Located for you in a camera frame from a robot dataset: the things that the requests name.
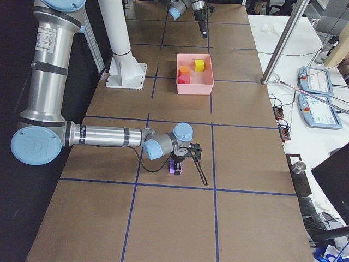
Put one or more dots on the near teach pendant tablet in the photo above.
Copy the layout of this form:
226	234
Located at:
318	114

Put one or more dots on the wooden board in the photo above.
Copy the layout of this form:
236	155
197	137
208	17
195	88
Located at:
340	51

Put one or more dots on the black monitor corner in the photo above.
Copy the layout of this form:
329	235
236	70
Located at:
332	177

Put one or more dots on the orange electronics board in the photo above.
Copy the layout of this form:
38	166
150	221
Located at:
284	132
278	112

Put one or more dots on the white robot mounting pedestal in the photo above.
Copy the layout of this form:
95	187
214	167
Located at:
125	71

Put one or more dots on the far teach pendant tablet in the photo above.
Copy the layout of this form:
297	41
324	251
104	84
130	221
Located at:
315	80

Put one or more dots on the near orange electronics board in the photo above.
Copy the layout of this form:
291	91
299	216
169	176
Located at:
284	132

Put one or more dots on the small metal cup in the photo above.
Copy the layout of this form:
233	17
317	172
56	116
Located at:
298	167

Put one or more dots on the aluminium frame post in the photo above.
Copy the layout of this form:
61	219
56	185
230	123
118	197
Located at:
293	20

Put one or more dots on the reacher grabber stick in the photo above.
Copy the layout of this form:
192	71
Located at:
276	80

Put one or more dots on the red foam block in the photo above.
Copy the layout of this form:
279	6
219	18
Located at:
184	79

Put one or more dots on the teach pendant tablet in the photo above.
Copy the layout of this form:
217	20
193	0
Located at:
315	80
318	114

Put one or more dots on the pink plastic bin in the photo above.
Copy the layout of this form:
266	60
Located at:
201	83

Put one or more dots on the yellow foam block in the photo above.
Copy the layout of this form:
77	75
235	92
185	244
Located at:
199	65

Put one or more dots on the purple foam block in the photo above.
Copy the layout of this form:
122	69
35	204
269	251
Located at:
171	166

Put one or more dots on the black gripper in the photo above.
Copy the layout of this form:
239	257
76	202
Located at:
199	16
178	159

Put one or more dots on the orange foam block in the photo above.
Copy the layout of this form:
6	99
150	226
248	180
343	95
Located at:
183	70

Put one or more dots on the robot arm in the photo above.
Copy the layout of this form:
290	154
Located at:
46	125
176	8

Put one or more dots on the far orange electronics board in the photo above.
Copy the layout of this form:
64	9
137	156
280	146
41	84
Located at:
278	112

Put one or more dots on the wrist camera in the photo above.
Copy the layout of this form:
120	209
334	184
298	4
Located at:
196	150

